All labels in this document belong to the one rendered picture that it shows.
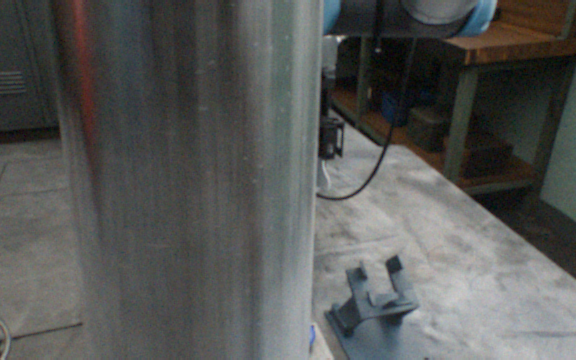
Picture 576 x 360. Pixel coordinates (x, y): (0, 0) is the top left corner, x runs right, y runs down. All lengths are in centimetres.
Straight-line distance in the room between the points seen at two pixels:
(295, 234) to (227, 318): 3
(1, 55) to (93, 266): 332
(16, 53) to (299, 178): 332
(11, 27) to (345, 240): 281
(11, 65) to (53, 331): 189
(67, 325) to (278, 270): 189
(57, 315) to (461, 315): 160
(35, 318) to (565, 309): 174
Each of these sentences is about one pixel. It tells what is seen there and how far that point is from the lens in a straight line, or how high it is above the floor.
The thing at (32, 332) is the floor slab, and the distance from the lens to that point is 206.
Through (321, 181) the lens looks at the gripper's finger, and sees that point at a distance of 73.
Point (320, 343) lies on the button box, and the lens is 64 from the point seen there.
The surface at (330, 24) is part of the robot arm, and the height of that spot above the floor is 121.
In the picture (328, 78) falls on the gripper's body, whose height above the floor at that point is 113.
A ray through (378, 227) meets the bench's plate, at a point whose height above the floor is 80.
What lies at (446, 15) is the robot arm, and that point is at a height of 123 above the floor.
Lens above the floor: 130
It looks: 28 degrees down
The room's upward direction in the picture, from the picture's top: straight up
